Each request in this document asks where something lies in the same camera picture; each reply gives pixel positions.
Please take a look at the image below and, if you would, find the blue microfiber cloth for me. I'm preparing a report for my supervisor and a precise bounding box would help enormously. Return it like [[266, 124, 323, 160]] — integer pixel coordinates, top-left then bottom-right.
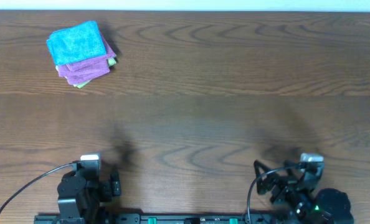
[[46, 21, 107, 65]]

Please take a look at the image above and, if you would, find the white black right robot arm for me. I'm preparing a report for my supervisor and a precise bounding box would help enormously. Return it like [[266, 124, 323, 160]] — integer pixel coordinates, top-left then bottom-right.
[[247, 159, 354, 224]]

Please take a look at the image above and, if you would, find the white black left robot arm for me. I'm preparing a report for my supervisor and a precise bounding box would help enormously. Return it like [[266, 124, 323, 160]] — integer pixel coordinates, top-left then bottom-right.
[[57, 160, 121, 224]]

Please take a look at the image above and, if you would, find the purple folded cloth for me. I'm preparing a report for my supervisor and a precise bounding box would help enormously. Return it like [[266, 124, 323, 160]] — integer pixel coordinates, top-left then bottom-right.
[[55, 34, 116, 88]]

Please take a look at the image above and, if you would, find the green folded cloth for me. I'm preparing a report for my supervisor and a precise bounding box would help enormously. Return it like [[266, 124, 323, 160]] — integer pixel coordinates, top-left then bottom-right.
[[55, 58, 116, 88]]

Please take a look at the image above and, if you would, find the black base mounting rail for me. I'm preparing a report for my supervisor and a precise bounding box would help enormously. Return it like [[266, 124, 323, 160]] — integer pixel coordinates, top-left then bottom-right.
[[33, 213, 287, 224]]

